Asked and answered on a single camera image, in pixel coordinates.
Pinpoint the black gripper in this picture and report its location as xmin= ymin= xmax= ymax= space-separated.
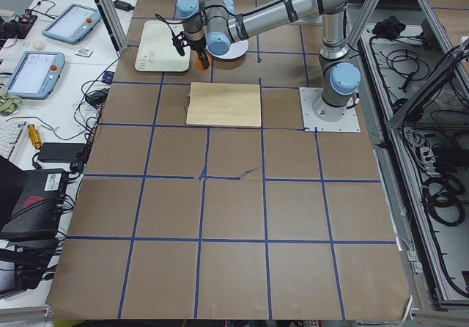
xmin=193 ymin=37 xmax=209 ymax=68

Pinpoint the orange mandarin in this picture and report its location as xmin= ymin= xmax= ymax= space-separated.
xmin=194 ymin=57 xmax=211 ymax=71

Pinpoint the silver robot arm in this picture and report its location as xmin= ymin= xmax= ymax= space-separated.
xmin=172 ymin=0 xmax=355 ymax=107

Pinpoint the pale green bear tray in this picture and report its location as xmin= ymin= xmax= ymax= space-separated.
xmin=134 ymin=21 xmax=191 ymax=73

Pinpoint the white ceramic plate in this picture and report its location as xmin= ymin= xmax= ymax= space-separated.
xmin=206 ymin=40 xmax=249 ymax=60

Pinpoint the bamboo cutting board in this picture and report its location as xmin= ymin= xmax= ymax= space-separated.
xmin=186 ymin=82 xmax=262 ymax=128

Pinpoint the upper blue teach pendant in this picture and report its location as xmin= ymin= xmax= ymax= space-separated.
xmin=41 ymin=4 xmax=101 ymax=44

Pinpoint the blue teach pendant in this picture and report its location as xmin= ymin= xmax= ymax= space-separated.
xmin=41 ymin=4 xmax=101 ymax=44
xmin=6 ymin=51 xmax=65 ymax=100

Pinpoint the lower blue teach pendant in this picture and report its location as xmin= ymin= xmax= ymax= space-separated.
xmin=6 ymin=51 xmax=65 ymax=100

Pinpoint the black power adapter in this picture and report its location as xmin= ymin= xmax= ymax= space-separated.
xmin=37 ymin=142 xmax=85 ymax=163

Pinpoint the gold cylindrical tool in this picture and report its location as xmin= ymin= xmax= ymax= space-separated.
xmin=28 ymin=124 xmax=43 ymax=150

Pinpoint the black computer box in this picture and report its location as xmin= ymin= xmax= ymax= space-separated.
xmin=1 ymin=168 xmax=67 ymax=242

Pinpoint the black braided cable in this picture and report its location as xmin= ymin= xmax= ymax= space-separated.
xmin=154 ymin=12 xmax=184 ymax=42

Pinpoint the aluminium frame post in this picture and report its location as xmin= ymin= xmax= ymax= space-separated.
xmin=93 ymin=0 xmax=128 ymax=53

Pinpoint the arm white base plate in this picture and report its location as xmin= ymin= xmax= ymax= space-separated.
xmin=299 ymin=87 xmax=361 ymax=133

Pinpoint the aluminium cable rack frame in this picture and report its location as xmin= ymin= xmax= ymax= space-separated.
xmin=350 ymin=0 xmax=468 ymax=313

